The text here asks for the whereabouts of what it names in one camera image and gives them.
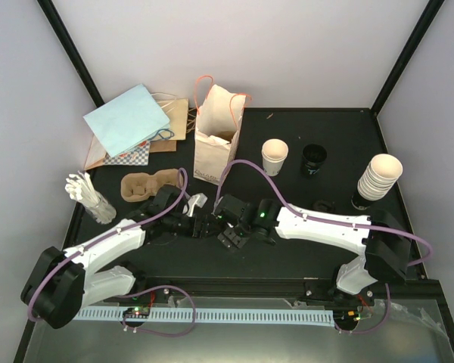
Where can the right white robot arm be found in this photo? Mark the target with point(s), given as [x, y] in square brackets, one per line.
[380, 255]

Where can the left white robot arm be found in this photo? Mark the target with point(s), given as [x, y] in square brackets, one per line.
[65, 281]

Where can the black paper coffee cup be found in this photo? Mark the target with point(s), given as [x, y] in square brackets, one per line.
[231, 240]

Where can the checkered paper bag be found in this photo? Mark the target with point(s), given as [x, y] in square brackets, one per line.
[138, 156]

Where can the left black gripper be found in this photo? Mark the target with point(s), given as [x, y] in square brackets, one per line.
[203, 227]

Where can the brown kraft paper bag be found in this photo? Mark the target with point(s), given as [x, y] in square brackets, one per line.
[164, 141]

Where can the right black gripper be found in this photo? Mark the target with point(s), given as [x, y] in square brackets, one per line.
[225, 228]

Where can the white plastic cutlery bunch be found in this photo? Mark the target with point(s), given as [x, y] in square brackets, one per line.
[80, 189]

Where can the cream bear paper bag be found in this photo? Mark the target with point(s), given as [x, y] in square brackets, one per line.
[217, 130]

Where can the stack of white cups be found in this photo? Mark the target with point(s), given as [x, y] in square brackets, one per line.
[380, 175]

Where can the light blue paper bag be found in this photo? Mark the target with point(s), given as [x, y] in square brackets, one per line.
[127, 120]

